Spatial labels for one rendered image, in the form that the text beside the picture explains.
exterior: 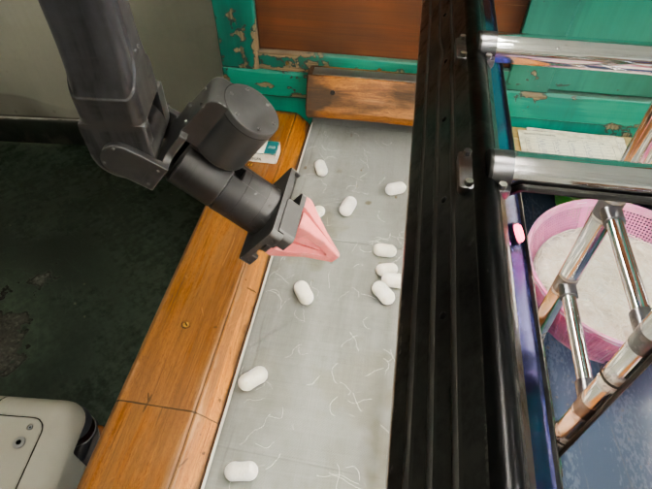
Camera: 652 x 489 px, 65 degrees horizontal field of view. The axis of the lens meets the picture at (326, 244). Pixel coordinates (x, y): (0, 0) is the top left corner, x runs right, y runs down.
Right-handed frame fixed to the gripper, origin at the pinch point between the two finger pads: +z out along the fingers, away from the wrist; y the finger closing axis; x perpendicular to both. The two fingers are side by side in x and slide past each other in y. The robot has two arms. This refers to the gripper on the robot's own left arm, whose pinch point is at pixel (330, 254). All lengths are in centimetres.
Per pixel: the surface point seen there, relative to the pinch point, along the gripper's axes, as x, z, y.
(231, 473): 12.2, 1.1, -22.3
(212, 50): 71, -19, 122
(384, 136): 6.8, 10.7, 39.9
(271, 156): 14.8, -5.6, 26.0
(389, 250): 3.6, 11.9, 10.7
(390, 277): 3.1, 12.1, 5.6
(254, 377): 12.3, 0.8, -11.5
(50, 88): 126, -59, 117
